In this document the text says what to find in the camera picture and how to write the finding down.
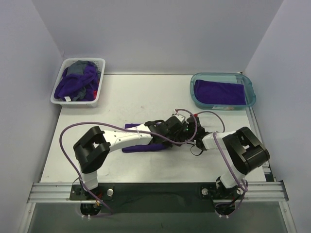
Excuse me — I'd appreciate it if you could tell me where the purple towel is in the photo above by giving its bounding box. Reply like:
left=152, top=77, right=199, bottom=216
left=121, top=123, right=172, bottom=153
left=53, top=61, right=101, bottom=101

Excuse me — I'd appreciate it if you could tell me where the purple cloth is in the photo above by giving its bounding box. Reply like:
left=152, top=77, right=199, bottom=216
left=194, top=80, right=246, bottom=105

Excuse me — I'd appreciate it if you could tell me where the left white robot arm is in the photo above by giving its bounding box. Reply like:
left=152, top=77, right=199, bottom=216
left=73, top=114, right=186, bottom=190

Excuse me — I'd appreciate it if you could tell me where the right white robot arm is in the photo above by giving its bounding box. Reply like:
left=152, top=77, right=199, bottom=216
left=185, top=116, right=270, bottom=193

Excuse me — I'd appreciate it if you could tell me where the blue transparent plastic bin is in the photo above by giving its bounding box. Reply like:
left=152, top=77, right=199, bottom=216
left=190, top=72, right=256, bottom=110

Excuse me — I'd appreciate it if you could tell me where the white plastic basket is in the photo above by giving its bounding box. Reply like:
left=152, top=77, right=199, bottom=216
left=50, top=58, right=105, bottom=108

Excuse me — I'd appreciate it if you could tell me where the grey cloth in basket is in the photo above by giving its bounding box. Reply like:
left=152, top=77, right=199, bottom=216
left=67, top=60, right=88, bottom=75

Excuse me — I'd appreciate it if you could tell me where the purple towel under pile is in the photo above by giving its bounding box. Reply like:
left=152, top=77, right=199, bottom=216
left=53, top=61, right=101, bottom=101

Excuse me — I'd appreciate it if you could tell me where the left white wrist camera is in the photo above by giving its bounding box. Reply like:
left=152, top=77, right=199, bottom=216
left=173, top=112, right=185, bottom=123

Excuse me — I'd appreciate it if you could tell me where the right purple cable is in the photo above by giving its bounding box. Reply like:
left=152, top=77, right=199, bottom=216
left=194, top=111, right=248, bottom=216

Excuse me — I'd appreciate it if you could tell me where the purple cable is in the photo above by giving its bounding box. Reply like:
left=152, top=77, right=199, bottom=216
left=59, top=108, right=199, bottom=217
left=194, top=111, right=248, bottom=216

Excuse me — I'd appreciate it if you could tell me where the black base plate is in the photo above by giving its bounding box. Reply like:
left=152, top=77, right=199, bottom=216
left=80, top=184, right=242, bottom=216

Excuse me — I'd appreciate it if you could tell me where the aluminium frame rail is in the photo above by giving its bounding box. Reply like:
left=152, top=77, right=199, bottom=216
left=28, top=182, right=289, bottom=203

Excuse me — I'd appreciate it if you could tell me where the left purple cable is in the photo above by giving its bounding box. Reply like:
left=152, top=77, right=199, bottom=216
left=59, top=108, right=199, bottom=217

